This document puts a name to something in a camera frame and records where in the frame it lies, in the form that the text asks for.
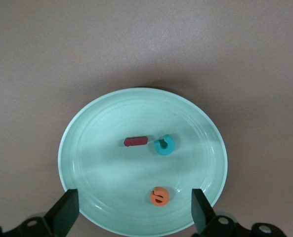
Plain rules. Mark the teal foam letter c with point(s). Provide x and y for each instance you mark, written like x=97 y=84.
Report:
x=158 y=149

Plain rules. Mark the light green plate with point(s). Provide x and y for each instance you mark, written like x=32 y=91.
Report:
x=111 y=172

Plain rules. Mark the orange foam letter e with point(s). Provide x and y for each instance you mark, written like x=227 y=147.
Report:
x=152 y=197

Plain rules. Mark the maroon foam letter l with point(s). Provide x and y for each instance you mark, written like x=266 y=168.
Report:
x=136 y=141

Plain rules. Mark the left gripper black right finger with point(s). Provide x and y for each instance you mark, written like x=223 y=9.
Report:
x=204 y=219

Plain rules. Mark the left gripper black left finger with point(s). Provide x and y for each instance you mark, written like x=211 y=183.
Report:
x=62 y=217

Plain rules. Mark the brown paper table cover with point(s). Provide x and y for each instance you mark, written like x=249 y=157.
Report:
x=146 y=37

